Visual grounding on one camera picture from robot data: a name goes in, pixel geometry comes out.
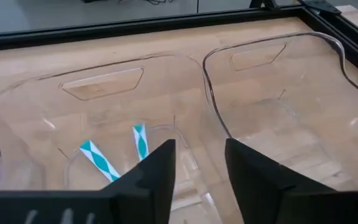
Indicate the black aluminium table frame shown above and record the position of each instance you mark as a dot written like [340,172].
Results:
[104,31]

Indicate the clear plastic bin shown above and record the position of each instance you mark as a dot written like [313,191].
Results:
[104,105]
[291,93]

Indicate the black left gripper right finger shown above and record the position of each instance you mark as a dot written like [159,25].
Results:
[259,186]

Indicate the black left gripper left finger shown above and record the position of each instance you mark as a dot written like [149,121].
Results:
[148,193]

